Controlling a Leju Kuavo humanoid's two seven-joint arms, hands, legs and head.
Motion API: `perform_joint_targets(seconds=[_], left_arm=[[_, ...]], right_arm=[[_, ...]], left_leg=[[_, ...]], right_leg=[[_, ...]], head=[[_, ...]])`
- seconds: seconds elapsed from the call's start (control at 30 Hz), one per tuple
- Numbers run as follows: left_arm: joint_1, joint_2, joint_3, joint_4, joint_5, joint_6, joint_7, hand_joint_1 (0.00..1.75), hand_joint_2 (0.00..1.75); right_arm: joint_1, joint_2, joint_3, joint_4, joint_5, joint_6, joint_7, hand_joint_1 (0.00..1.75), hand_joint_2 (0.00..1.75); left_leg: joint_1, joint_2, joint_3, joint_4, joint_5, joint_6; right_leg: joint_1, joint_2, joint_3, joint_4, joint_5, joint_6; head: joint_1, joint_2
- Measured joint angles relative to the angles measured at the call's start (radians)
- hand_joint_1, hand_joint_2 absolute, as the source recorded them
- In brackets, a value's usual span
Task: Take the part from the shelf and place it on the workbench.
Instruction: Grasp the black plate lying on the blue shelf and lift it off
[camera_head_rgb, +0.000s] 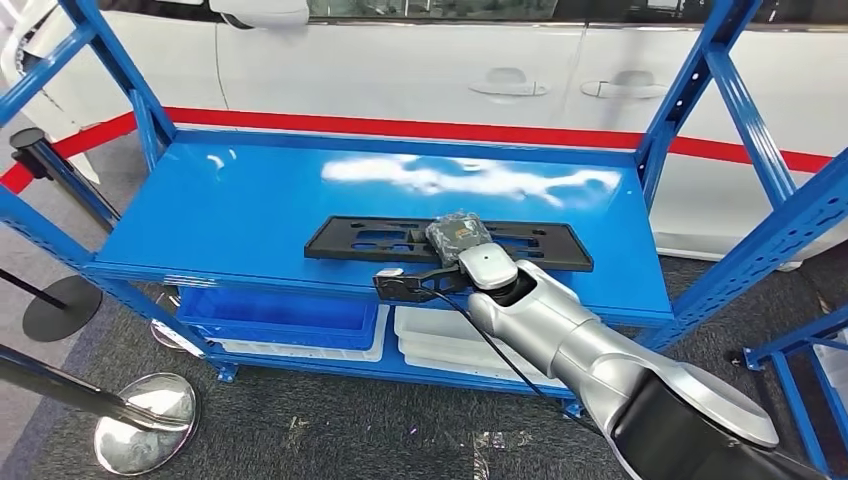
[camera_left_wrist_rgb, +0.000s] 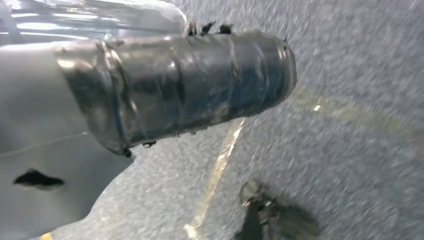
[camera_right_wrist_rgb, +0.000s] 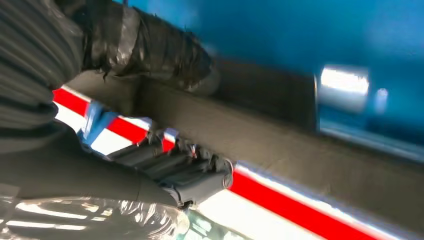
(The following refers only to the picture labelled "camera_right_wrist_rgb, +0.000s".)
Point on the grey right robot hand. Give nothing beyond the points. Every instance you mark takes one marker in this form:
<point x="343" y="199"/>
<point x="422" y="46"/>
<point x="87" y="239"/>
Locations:
<point x="82" y="179"/>

